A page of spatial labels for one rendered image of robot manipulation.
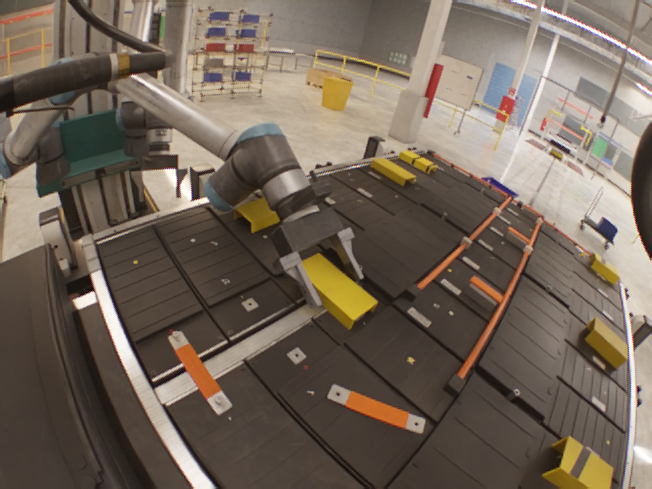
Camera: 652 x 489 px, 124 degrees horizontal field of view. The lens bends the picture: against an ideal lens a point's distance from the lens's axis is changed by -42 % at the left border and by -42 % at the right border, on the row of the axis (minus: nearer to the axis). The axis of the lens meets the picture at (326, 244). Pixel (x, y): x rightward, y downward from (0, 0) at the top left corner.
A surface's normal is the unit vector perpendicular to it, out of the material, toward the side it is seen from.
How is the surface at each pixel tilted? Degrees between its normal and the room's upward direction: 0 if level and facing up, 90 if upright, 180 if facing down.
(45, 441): 0
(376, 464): 0
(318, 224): 35
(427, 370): 0
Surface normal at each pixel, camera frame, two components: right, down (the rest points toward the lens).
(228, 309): 0.19, -0.77
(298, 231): 0.55, -0.32
